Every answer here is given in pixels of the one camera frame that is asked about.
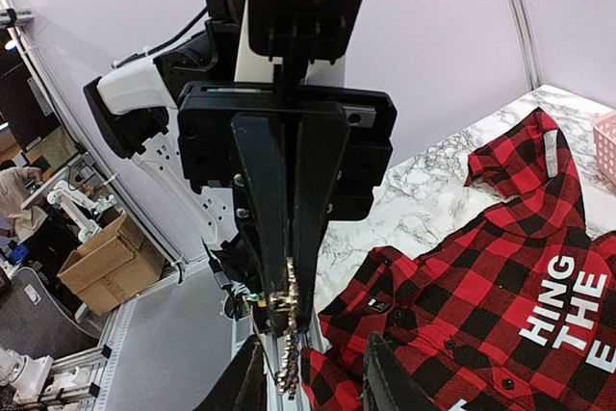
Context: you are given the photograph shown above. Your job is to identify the cardboard box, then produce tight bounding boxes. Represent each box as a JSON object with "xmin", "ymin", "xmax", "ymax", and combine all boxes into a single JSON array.
[{"xmin": 58, "ymin": 215, "xmax": 166, "ymax": 316}]

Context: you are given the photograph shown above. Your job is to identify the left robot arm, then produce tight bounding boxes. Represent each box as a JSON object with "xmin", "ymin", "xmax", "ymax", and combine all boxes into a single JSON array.
[{"xmin": 84, "ymin": 0, "xmax": 397, "ymax": 335}]

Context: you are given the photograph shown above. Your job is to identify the pink plastic basket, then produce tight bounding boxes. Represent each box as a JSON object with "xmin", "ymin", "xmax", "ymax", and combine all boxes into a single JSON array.
[{"xmin": 591, "ymin": 111, "xmax": 616, "ymax": 184}]

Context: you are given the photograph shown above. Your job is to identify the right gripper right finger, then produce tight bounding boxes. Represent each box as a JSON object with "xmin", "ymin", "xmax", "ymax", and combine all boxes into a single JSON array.
[{"xmin": 362, "ymin": 332, "xmax": 439, "ymax": 411}]

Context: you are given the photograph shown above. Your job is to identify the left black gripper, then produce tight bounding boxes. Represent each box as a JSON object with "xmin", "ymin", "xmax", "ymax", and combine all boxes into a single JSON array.
[{"xmin": 178, "ymin": 82, "xmax": 397, "ymax": 334}]

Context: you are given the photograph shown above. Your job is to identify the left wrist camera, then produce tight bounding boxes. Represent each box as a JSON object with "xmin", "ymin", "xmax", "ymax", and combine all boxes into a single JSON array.
[{"xmin": 236, "ymin": 0, "xmax": 363, "ymax": 88}]

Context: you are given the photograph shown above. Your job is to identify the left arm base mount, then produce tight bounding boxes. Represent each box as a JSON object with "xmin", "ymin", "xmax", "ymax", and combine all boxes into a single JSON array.
[{"xmin": 202, "ymin": 235, "xmax": 269, "ymax": 329}]

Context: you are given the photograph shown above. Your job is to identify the red black plaid shirt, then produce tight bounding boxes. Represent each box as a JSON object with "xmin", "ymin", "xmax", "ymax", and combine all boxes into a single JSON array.
[{"xmin": 301, "ymin": 110, "xmax": 615, "ymax": 410}]

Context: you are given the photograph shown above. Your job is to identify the grey office chair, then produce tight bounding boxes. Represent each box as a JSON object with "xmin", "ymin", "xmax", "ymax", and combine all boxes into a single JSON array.
[{"xmin": 1, "ymin": 268, "xmax": 98, "ymax": 359}]

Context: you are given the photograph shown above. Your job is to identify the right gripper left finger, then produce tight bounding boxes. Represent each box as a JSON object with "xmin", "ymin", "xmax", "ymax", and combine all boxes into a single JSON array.
[{"xmin": 193, "ymin": 334, "xmax": 268, "ymax": 411}]

